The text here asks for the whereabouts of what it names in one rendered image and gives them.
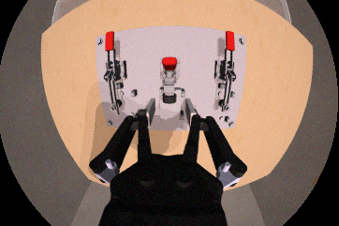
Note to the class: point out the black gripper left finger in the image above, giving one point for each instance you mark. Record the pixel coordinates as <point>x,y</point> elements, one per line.
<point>105,165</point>

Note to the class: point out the toggle clamp with red handle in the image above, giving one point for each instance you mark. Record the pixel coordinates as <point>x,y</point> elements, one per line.
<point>170,64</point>
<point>117,67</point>
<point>225,73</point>

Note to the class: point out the grey rectangular block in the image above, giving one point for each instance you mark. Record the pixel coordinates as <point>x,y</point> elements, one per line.
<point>170,113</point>

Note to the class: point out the grey fixture plate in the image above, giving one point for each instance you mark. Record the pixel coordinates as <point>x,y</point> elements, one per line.
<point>198,48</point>

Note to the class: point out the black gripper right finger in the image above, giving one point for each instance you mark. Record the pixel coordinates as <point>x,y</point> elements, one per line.
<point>229,168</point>

